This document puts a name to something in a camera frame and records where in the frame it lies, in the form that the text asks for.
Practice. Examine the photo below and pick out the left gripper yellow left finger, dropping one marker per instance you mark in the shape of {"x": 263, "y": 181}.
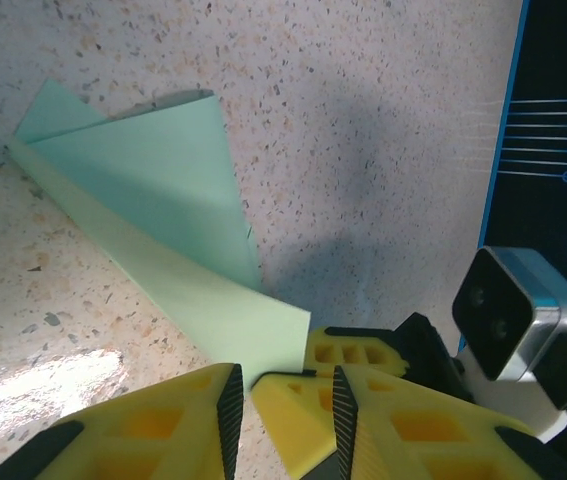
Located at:
{"x": 153, "y": 430}

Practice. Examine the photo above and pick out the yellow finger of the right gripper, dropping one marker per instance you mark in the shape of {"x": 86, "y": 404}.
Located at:
{"x": 293, "y": 420}
{"x": 353, "y": 352}

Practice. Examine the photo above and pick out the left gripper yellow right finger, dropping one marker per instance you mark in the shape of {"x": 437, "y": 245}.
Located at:
{"x": 438, "y": 445}

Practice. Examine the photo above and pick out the light green paper sheet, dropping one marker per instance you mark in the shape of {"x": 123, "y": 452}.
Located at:
{"x": 163, "y": 200}

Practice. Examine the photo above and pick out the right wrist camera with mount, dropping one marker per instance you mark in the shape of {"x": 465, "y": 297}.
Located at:
{"x": 493, "y": 310}

